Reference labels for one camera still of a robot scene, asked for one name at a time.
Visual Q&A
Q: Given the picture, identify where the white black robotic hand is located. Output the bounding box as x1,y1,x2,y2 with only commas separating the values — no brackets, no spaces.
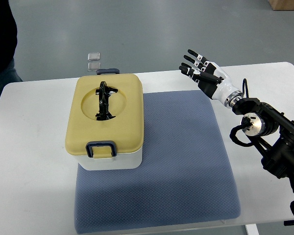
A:
179,49,243,108

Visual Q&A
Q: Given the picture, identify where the yellow box lid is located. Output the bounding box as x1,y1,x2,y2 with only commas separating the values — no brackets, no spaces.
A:
65,73,144,156

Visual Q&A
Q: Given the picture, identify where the black lid handle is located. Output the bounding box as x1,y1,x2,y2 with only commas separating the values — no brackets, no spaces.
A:
95,81,118,121

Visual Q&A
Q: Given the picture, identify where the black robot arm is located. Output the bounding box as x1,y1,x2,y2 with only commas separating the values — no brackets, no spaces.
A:
229,79,294,193

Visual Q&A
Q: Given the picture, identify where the cardboard box corner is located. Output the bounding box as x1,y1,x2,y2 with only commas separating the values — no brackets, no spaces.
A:
268,0,294,11

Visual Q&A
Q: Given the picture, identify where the white storage box base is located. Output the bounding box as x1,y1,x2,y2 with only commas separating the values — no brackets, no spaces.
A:
73,141,143,171

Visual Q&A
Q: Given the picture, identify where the blue fabric cushion mat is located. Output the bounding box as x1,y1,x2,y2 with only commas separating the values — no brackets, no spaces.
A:
74,90,241,234

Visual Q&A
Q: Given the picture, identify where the blue rear latch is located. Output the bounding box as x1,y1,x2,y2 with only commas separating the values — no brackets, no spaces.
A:
96,68,120,75

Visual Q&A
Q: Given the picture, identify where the blue latch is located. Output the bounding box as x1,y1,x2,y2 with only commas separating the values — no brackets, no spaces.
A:
86,141,117,158
96,68,120,75

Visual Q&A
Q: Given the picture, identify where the upper clear plastic packet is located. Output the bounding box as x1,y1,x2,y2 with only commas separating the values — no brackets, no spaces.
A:
88,52,100,61

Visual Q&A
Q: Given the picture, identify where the blue front latch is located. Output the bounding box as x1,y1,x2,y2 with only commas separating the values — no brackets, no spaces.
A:
86,141,117,158

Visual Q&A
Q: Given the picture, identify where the person in dark clothes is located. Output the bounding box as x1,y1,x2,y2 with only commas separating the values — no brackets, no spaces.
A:
0,0,22,96

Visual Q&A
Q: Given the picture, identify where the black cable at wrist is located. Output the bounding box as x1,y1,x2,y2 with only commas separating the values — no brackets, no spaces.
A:
242,78,251,98

